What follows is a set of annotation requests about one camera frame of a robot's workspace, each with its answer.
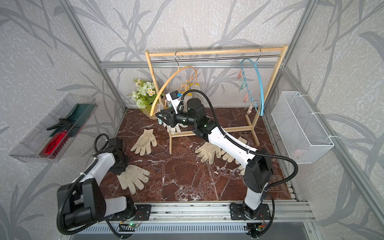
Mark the red spray bottle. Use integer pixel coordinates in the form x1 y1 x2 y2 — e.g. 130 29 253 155
39 130 69 159

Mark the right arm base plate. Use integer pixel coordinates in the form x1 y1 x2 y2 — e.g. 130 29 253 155
230 203 273 221

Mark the clear plastic wall bin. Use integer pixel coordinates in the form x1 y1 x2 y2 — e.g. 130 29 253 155
9 94 98 163

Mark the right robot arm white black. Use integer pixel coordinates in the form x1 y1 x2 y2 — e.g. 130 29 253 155
156 91 299 211

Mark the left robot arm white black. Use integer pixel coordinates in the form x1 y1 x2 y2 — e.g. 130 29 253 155
57 134 138 235

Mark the potted white flower plant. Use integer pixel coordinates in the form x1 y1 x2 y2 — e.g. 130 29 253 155
131 78 164 120

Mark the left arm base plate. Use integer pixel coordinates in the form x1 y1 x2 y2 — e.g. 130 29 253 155
122 204 152 222

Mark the wooden clothes rack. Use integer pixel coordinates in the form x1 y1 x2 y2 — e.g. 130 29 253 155
152 45 288 145

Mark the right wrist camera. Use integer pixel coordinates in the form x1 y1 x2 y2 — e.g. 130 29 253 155
166 90 182 114

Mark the green dustpan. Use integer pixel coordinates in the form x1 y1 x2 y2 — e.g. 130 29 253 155
47 104 96 138

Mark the blue clip hanger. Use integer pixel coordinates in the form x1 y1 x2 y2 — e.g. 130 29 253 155
236 47 266 117

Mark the white glove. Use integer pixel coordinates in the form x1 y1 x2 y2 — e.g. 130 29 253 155
195 142 222 164
117 165 150 195
221 137 247 165
163 123 188 135
131 129 158 156
238 165 246 176

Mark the white wire mesh basket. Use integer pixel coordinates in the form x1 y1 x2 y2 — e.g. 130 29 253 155
272 91 334 164

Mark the orange clip hanger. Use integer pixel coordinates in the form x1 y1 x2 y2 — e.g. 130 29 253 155
145 50 198 117

